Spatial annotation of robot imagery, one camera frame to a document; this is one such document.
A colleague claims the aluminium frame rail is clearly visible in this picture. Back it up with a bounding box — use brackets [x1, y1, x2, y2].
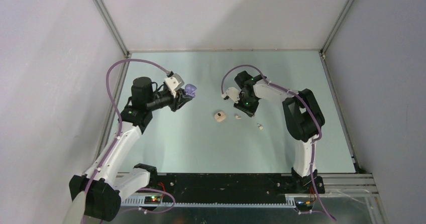
[149, 173, 376, 202]

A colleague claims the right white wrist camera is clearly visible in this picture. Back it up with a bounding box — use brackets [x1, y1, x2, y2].
[221, 87, 241, 103]

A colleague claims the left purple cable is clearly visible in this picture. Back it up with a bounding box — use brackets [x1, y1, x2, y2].
[79, 58, 176, 224]

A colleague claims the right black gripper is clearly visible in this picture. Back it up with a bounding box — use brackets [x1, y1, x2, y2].
[234, 92, 260, 117]

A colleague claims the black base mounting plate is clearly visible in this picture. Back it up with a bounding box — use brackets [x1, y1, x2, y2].
[148, 173, 325, 205]

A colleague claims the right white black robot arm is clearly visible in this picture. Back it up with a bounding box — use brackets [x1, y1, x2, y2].
[222, 71, 325, 193]

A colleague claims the purple cable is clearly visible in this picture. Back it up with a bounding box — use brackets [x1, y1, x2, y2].
[79, 58, 176, 224]
[221, 64, 338, 224]

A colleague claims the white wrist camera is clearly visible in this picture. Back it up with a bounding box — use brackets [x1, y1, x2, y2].
[164, 71, 184, 98]
[221, 87, 241, 103]

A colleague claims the grey slotted cable duct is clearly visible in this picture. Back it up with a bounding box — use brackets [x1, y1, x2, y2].
[121, 195, 297, 209]

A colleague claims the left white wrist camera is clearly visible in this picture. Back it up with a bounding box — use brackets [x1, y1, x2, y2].
[164, 71, 184, 98]

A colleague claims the purple earbud charging case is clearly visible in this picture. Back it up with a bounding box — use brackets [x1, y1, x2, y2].
[184, 84, 197, 98]

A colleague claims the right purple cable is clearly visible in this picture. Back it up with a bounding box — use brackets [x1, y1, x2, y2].
[221, 64, 338, 224]

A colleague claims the beige earbud charging case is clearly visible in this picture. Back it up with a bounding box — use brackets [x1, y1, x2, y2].
[214, 111, 227, 123]

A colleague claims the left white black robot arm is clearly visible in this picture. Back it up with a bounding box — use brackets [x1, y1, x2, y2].
[63, 74, 197, 223]

